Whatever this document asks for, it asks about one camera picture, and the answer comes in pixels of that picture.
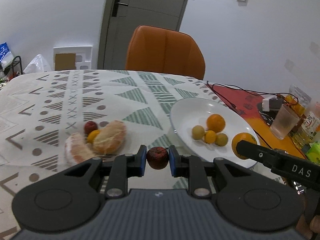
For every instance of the blue plastic bag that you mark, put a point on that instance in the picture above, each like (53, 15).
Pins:
(6, 56)

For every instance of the small orange in plate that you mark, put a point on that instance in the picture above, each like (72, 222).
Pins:
(210, 137)

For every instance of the grey door with handle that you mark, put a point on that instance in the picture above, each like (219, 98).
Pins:
(122, 17)

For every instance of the yellow drink bottle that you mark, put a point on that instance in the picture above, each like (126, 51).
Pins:
(307, 130)

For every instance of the big orange in plate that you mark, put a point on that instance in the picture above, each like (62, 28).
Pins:
(216, 123)

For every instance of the dark red small apple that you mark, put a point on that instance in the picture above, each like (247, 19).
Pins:
(89, 127)

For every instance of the left green-brown fruit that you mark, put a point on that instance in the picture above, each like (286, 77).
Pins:
(198, 132)

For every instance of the green-brown fruit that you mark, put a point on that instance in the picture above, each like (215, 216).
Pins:
(221, 140)
(198, 132)

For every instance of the patterned tablecloth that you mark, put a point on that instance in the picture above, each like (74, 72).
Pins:
(40, 111)

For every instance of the large peeled pomelo piece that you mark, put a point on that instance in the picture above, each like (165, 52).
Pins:
(110, 138)

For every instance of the right green-brown fruit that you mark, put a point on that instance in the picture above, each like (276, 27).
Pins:
(221, 140)

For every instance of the white plastic bag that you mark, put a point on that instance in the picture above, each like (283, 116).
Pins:
(37, 65)

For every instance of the white foam packaging board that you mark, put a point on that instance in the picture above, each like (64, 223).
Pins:
(72, 58)

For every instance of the white power adapter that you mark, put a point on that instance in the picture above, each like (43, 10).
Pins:
(272, 103)

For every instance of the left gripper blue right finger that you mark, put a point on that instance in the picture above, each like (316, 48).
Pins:
(192, 168)

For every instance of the person's right hand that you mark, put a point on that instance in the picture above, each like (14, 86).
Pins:
(309, 230)

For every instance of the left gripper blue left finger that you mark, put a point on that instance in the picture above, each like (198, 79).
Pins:
(121, 169)

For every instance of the orange leather chair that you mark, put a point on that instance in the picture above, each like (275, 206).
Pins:
(159, 50)

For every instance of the red orange table mat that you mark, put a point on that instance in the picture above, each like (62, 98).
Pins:
(245, 104)

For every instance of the small peeled pomelo piece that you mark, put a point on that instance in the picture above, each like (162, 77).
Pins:
(76, 150)

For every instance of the white round plate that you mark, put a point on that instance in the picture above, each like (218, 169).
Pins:
(187, 113)

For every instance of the small yellow-orange citrus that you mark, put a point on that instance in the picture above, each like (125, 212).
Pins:
(91, 137)

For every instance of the black metal rack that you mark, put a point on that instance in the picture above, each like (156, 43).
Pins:
(14, 69)

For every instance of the frosted plastic cup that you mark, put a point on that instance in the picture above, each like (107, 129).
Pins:
(284, 122)

